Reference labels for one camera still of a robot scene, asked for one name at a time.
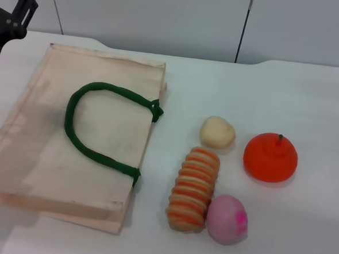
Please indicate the orange striped bread roll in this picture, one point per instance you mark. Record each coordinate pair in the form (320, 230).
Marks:
(193, 189)

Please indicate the thin dark vertical pole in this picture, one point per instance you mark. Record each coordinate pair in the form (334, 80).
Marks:
(243, 30)

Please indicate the cream round egg yolk pastry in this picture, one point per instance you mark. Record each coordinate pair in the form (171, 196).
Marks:
(217, 132)

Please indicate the pink round pastry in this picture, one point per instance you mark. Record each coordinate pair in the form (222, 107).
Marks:
(225, 221)

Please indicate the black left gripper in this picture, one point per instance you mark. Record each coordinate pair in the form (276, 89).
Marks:
(6, 26)

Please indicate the orange persimmon toy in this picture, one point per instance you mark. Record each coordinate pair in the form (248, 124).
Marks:
(269, 162)

